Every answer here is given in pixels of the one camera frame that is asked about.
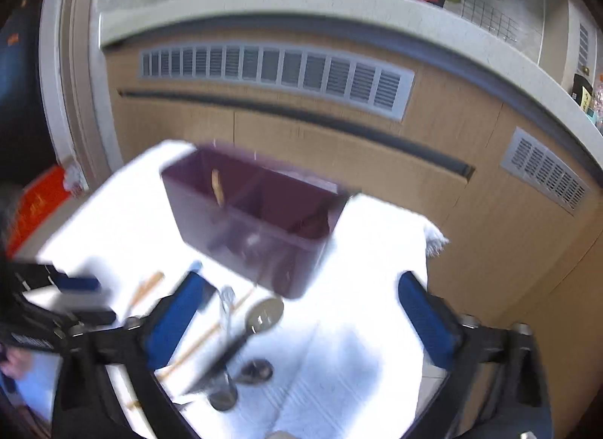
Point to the long grey vent grille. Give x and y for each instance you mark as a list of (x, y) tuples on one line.
[(282, 71)]

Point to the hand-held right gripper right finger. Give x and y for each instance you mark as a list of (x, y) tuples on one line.
[(426, 321)]

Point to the narrow wall vent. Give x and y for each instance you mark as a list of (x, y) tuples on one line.
[(584, 43)]

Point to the short grey vent grille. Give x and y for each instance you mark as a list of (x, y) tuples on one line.
[(544, 170)]

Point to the purple utensil holder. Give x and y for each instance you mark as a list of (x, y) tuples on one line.
[(264, 217)]

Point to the white textured towel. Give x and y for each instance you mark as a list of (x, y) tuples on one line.
[(358, 278)]

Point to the dark bottle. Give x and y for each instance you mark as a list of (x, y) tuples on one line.
[(582, 90)]

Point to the person's left hand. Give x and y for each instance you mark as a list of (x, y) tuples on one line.
[(14, 364)]

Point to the white countertop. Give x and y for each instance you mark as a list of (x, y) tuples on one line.
[(329, 0)]

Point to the clear plastic bottle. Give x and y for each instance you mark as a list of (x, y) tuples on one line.
[(598, 99)]

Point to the white door frame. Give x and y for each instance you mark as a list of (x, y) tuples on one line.
[(80, 66)]

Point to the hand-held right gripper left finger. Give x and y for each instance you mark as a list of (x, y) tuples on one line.
[(174, 321)]

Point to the red box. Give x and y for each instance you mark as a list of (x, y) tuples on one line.
[(37, 205)]

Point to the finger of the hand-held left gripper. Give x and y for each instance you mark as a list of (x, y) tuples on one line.
[(77, 284), (89, 317)]

